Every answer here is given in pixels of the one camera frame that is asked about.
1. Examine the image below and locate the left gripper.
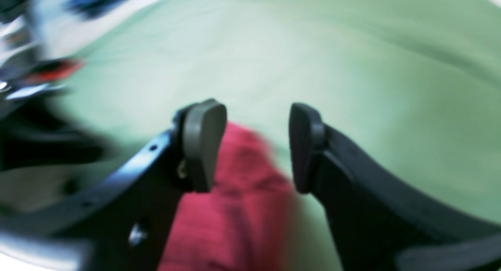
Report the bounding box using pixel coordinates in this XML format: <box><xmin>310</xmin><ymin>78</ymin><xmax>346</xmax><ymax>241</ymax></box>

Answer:
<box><xmin>1</xmin><ymin>99</ymin><xmax>108</xmax><ymax>171</ymax></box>

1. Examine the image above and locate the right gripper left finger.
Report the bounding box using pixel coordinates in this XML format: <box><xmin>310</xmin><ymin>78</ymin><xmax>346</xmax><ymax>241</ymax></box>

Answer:
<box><xmin>1</xmin><ymin>99</ymin><xmax>227</xmax><ymax>271</ymax></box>

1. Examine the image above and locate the green table cloth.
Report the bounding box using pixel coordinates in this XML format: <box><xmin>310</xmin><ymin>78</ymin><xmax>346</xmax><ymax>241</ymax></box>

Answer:
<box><xmin>53</xmin><ymin>0</ymin><xmax>500</xmax><ymax>271</ymax></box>

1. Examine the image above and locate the red long-sleeve T-shirt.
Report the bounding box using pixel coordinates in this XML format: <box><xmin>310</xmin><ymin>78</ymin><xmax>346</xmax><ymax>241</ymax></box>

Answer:
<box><xmin>158</xmin><ymin>122</ymin><xmax>293</xmax><ymax>271</ymax></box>

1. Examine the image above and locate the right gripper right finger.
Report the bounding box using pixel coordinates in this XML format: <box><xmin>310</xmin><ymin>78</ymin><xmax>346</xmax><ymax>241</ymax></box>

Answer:
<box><xmin>289</xmin><ymin>103</ymin><xmax>501</xmax><ymax>271</ymax></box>

